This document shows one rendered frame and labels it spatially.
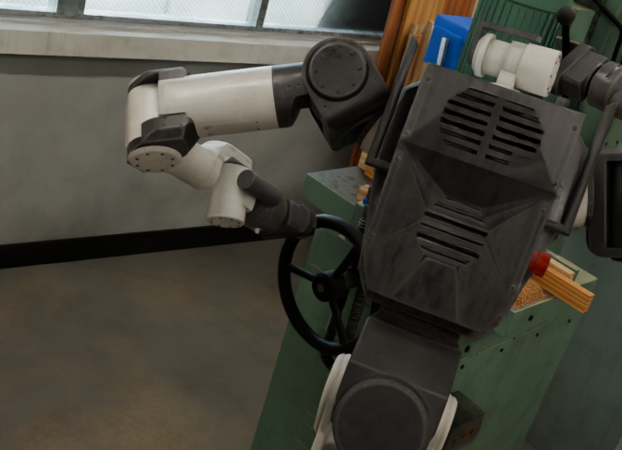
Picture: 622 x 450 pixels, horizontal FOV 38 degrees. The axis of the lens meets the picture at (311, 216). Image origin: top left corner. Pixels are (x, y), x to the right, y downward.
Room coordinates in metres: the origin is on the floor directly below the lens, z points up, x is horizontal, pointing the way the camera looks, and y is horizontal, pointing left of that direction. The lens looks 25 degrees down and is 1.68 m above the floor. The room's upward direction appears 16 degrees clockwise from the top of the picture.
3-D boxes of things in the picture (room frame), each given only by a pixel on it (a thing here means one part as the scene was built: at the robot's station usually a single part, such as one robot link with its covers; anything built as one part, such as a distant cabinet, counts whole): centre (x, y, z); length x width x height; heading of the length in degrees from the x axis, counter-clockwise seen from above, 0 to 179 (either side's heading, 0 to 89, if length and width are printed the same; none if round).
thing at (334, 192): (1.76, -0.23, 0.87); 0.61 x 0.30 x 0.06; 50
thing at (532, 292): (1.62, -0.43, 0.91); 0.12 x 0.09 x 0.03; 140
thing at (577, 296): (1.81, -0.34, 0.92); 0.62 x 0.02 x 0.04; 50
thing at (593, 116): (1.92, -0.54, 1.23); 0.09 x 0.08 x 0.15; 140
